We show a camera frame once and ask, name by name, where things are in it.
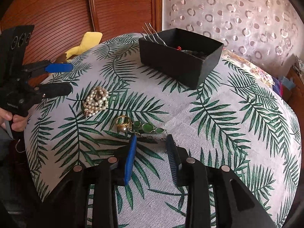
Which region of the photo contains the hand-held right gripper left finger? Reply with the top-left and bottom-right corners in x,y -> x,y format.
36,135 -> 138,228

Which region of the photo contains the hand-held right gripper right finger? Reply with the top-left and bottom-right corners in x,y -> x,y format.
165,134 -> 277,228

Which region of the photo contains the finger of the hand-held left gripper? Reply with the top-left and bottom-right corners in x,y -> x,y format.
21,61 -> 73,77
33,83 -> 73,99

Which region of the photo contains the thin silver chain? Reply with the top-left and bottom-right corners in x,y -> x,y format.
140,134 -> 168,142

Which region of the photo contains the green stone bracelet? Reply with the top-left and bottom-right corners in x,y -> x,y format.
131,121 -> 165,135

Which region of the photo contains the gold ring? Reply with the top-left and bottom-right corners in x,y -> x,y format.
115,115 -> 133,129

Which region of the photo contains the white pearl necklace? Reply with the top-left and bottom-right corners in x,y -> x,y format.
82,86 -> 110,118

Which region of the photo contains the black square box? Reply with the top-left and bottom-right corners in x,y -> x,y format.
138,28 -> 224,89

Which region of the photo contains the pronged hair fork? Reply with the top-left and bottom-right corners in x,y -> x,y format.
140,23 -> 167,46

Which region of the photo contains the person's left hand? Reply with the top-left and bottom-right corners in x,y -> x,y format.
0,107 -> 29,134

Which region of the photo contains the yellow plush toy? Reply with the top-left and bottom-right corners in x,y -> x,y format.
56,31 -> 103,63

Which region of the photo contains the wooden slatted wardrobe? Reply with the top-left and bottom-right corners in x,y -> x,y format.
0,0 -> 162,81

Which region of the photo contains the leaf print bedspread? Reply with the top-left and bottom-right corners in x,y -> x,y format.
24,33 -> 302,228

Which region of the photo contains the person's dark clothing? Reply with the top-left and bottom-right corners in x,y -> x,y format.
0,129 -> 32,209

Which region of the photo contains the floral quilt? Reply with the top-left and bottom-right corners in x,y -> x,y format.
222,49 -> 276,87

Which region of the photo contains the dark blue blanket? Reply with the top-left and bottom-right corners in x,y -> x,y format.
273,76 -> 289,98

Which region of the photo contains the blue plastic bag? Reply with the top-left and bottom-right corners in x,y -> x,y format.
282,75 -> 295,89

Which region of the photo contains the long wooden cabinet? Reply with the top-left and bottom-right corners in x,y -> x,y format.
286,68 -> 304,102

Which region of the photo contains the circle pattern sheer curtain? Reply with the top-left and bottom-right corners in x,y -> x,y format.
162,0 -> 304,76

